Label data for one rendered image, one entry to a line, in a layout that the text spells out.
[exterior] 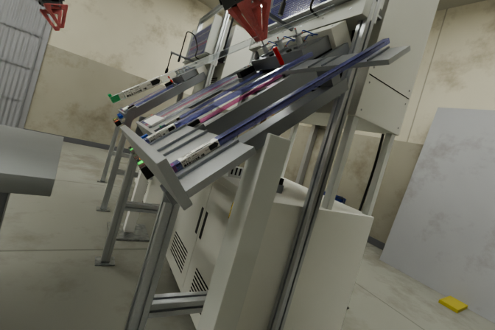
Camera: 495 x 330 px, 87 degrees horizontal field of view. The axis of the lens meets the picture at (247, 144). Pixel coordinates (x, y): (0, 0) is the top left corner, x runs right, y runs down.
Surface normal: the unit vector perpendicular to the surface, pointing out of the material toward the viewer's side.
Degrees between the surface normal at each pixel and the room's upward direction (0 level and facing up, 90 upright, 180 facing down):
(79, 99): 90
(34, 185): 90
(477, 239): 81
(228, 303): 90
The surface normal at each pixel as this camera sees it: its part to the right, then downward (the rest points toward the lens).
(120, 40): 0.55, 0.18
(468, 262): -0.73, -0.37
